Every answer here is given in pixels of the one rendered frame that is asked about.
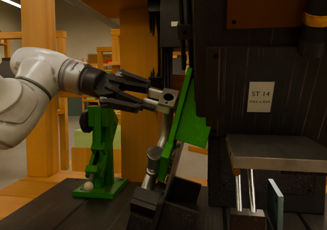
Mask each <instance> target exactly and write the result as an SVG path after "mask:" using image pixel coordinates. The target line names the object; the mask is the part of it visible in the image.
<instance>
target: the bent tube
mask: <svg viewBox="0 0 327 230"><path fill-rule="evenodd" d="M178 94H179V91H177V90H173V89H168V88H164V89H163V92H162V94H161V97H160V99H159V102H158V105H160V106H164V107H168V108H171V109H170V114H166V113H163V119H162V126H161V131H160V136H159V139H158V143H157V146H159V147H161V148H162V149H164V146H165V144H166V141H168V138H169V135H170V131H171V127H172V124H173V119H174V106H175V103H176V100H177V97H178ZM157 177H158V176H156V177H151V176H149V175H147V173H146V175H145V178H144V180H143V183H142V186H141V188H144V189H147V190H151V191H153V189H154V186H155V183H156V180H157Z"/></svg>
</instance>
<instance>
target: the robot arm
mask: <svg viewBox="0 0 327 230"><path fill-rule="evenodd" d="M10 68H11V70H12V72H13V74H14V75H15V76H16V77H15V78H3V77H2V76H1V75H0V149H2V150H7V149H10V148H13V147H15V146H17V145H18V144H20V143H21V142H22V141H23V140H24V139H25V138H26V137H27V136H28V135H29V134H30V133H31V131H32V130H33V129H34V127H35V126H36V125H37V123H38V122H39V121H40V119H41V118H42V116H43V114H44V112H45V110H46V108H47V106H48V104H49V102H50V101H51V99H52V98H53V97H54V96H55V95H56V94H58V93H59V92H60V91H61V90H62V91H65V92H69V93H72V94H76V95H79V96H82V95H84V94H85V95H89V96H92V97H98V98H99V104H100V108H102V109H103V108H111V109H116V110H120V111H125V112H130V113H135V114H137V113H138V111H139V110H140V111H142V110H143V109H146V110H149V111H152V112H154V111H155V110H156V111H159V112H162V113H166V114H170V109H171V108H168V107H164V106H160V105H158V101H154V100H152V99H148V98H144V100H142V99H139V98H137V97H135V96H132V95H130V94H127V93H125V92H123V91H132V92H138V93H143V94H148V97H151V98H155V99H158V100H159V99H160V97H161V94H162V92H163V91H162V89H158V88H154V87H152V86H151V84H150V80H149V79H147V78H144V77H141V76H138V75H135V74H132V73H129V72H127V71H125V70H124V69H123V68H119V69H118V72H117V73H115V74H114V73H110V74H109V73H106V72H105V71H103V70H101V69H97V68H94V67H92V66H91V65H90V64H89V63H86V62H82V61H78V60H76V59H73V58H69V57H67V56H65V55H64V54H62V53H59V52H56V51H53V50H49V49H44V48H38V47H23V48H19V49H17V50H16V51H15V52H14V53H13V54H12V56H11V59H10ZM111 98H113V99H111Z"/></svg>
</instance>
